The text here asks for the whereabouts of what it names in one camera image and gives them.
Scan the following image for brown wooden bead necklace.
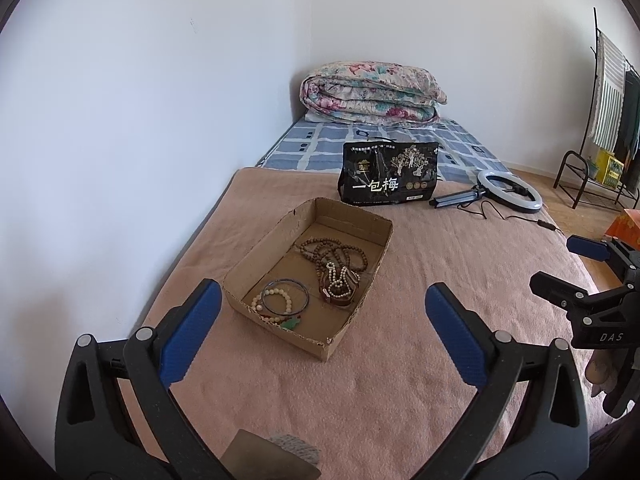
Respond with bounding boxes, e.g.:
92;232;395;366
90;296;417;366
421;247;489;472
298;237;368;283

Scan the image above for person's right hand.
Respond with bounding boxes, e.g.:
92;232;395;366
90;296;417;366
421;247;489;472
585;352;621;396

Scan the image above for white ring light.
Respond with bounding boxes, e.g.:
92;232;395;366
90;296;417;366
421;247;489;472
476;169;543;214

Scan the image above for yellow plastic crate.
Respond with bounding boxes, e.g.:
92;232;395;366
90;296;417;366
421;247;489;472
595;150;626;186

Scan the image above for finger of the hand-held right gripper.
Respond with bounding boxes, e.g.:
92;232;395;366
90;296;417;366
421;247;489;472
566;234;640;281
529;271;626;321

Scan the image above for black metal shoe rack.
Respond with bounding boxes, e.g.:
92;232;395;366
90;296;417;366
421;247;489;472
553;150;640;211

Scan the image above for dark blue bangle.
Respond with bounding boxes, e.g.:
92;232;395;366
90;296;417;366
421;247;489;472
262;280;310;317

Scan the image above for green white striped cloth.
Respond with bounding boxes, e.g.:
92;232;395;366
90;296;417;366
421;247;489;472
590;32;632;153

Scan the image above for cardboard box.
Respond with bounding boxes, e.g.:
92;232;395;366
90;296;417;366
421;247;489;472
222;197;394;362

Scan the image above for dark striped clothing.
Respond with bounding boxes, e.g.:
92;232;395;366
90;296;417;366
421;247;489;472
590;412;640;480

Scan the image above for folded floral quilt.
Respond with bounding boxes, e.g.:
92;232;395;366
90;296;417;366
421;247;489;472
299;61;448;125

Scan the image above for dark hanging clothes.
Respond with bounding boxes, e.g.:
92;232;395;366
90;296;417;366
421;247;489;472
617;70;640;161

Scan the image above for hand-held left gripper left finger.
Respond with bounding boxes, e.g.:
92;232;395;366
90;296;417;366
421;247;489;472
54;278;223;480

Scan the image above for red string green pendant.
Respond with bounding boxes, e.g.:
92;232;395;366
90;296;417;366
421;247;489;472
257;310;303;332

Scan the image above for pink blanket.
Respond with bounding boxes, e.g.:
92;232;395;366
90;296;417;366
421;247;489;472
120;166;606;480

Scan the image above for pale green bead bracelet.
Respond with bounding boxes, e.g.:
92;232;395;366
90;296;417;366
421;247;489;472
250;285;293;316

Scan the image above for black snack bag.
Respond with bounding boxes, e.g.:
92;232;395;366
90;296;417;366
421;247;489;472
338;140;440;207

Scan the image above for white pearl necklace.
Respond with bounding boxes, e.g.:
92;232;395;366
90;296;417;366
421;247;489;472
322;261;352;298

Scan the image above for blue checked bed sheet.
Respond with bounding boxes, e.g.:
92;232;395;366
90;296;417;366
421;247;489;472
255;117;503;183

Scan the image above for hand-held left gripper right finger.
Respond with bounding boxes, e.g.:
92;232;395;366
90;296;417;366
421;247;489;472
415;282;591;480

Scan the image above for black folded tripod stand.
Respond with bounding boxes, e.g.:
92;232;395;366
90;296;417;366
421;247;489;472
428;186;486;209

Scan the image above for black metal clothes rack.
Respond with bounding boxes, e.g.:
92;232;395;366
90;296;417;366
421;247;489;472
590;7;640;171

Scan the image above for brown leather strap watch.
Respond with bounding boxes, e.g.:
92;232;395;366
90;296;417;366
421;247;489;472
320;270;362;307

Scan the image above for orange boxes on floor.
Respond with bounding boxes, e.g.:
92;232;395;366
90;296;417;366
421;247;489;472
602;208;640;251

